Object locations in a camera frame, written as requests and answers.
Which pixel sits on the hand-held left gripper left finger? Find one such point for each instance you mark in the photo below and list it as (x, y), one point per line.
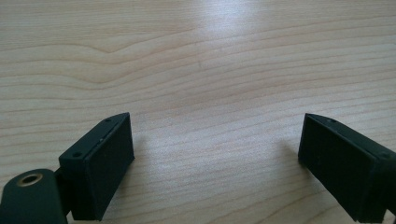
(99, 165)

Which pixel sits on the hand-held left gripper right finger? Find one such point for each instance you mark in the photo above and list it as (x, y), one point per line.
(342, 168)

